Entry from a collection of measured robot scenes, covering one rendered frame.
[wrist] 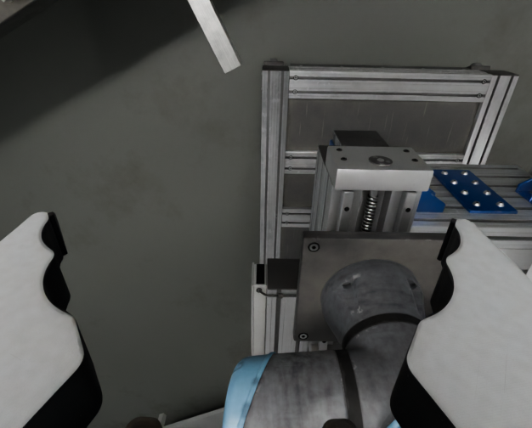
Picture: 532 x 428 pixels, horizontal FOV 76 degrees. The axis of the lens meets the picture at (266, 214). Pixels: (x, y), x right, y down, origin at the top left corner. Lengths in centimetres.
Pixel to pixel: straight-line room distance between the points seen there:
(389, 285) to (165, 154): 127
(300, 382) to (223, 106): 123
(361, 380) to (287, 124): 100
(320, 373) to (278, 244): 112
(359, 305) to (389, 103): 95
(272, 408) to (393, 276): 24
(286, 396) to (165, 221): 145
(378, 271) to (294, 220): 95
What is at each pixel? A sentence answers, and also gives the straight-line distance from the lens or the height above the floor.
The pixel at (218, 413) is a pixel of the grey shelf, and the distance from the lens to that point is 279.
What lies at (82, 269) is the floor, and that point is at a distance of 214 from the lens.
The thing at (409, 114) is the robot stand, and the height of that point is 21.
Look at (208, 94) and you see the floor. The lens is 148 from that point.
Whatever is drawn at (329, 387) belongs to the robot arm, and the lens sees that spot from 41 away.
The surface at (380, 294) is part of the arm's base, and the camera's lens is 49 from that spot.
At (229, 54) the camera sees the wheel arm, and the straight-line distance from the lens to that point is 61.
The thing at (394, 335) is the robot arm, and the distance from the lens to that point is 46.
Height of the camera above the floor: 142
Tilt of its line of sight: 58 degrees down
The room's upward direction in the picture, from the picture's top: 180 degrees clockwise
